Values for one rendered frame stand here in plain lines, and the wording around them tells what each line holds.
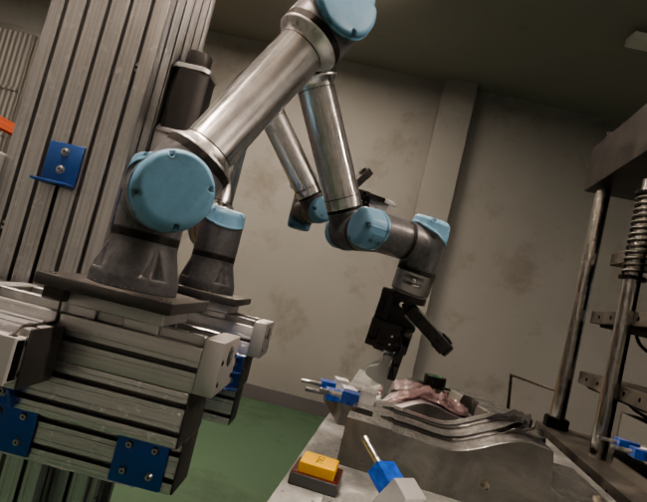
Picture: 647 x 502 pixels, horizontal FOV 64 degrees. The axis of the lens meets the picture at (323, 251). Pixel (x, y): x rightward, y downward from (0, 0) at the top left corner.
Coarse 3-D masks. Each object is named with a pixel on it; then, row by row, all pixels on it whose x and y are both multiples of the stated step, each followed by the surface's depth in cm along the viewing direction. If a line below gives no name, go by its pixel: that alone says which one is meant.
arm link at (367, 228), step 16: (368, 208) 92; (352, 224) 95; (368, 224) 91; (384, 224) 92; (400, 224) 94; (352, 240) 93; (368, 240) 92; (384, 240) 92; (400, 240) 93; (416, 240) 95; (400, 256) 96
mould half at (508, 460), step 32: (352, 416) 99; (480, 416) 117; (352, 448) 97; (384, 448) 97; (416, 448) 96; (448, 448) 95; (480, 448) 94; (512, 448) 93; (544, 448) 92; (416, 480) 95; (448, 480) 94; (480, 480) 93; (512, 480) 93; (544, 480) 92; (576, 480) 105
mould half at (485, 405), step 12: (456, 396) 152; (480, 396) 156; (336, 408) 131; (348, 408) 127; (408, 408) 129; (420, 408) 130; (432, 408) 130; (480, 408) 137; (492, 408) 139; (504, 408) 144; (336, 420) 128
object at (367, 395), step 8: (328, 392) 118; (336, 392) 117; (344, 392) 115; (352, 392) 116; (360, 392) 115; (368, 392) 114; (376, 392) 116; (344, 400) 115; (352, 400) 115; (360, 400) 114; (368, 400) 114
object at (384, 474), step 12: (372, 444) 85; (372, 456) 83; (372, 468) 80; (384, 468) 80; (396, 468) 82; (372, 480) 80; (384, 480) 78; (396, 480) 77; (408, 480) 78; (384, 492) 77; (396, 492) 76; (408, 492) 76; (420, 492) 78
